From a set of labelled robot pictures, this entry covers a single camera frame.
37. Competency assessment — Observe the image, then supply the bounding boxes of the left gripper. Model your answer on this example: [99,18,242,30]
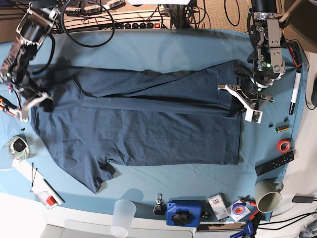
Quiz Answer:
[218,64,274,117]

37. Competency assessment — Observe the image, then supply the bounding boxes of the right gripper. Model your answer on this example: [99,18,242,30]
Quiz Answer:
[8,69,54,112]

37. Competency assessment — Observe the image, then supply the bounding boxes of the dark blue T-shirt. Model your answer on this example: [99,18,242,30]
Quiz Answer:
[31,61,241,193]

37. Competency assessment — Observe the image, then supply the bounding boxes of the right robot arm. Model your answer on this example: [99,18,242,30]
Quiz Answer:
[0,0,66,112]

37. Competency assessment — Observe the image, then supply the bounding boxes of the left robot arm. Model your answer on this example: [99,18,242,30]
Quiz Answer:
[219,0,285,123]

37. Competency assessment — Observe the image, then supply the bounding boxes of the orange utility knife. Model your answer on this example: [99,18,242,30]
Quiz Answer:
[0,96,18,118]

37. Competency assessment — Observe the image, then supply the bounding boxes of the glass jar with black lid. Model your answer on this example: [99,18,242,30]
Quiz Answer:
[3,135,29,160]

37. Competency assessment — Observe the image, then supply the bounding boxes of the white black marker pen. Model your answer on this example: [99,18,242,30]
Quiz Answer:
[289,68,302,115]

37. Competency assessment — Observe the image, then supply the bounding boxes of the AA battery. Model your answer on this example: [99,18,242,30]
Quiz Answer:
[275,125,290,133]

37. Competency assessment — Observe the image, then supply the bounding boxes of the light blue table cloth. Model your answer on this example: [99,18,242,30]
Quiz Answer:
[0,29,312,219]

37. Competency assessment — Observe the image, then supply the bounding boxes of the orange black clamp tool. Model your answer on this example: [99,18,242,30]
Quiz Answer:
[288,41,303,67]

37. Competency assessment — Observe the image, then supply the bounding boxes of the white paper strip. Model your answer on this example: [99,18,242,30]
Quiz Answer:
[11,159,66,203]

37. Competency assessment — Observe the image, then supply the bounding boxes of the red tape roll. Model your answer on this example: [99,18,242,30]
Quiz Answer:
[277,139,291,154]

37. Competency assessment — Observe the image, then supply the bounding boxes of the black remote control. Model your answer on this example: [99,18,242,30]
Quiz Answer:
[255,151,294,177]

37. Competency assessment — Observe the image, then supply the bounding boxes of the white power strip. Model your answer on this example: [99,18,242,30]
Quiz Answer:
[64,9,173,32]

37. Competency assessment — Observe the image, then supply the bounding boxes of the grey-green ceramic mug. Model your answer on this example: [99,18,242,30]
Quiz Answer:
[255,180,284,213]

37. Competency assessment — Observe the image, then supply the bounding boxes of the white labelled packet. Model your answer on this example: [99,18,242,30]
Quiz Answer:
[208,194,230,222]

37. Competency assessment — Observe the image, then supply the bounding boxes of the black power adapter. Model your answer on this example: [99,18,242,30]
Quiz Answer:
[292,195,315,204]

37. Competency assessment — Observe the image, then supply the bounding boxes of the translucent plastic cup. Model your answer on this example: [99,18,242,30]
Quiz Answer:
[110,199,137,238]

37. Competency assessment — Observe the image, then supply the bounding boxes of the blue box with black knob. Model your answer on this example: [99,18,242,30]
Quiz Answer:
[166,200,202,228]

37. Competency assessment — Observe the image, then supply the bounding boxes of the blue clamp bottom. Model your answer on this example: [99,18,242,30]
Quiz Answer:
[230,212,263,238]

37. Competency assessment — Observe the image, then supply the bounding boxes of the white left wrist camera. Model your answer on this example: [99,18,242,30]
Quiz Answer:
[245,108,263,124]

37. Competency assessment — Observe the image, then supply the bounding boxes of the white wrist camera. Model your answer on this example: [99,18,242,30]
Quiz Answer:
[15,110,29,122]
[245,108,263,124]

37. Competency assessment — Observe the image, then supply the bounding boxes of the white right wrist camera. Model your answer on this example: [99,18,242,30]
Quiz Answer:
[15,110,29,122]

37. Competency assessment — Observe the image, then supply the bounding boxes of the black looped cable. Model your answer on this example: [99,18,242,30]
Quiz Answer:
[59,0,116,48]

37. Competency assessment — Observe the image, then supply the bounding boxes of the red handled pliers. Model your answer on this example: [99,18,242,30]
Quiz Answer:
[239,197,257,207]

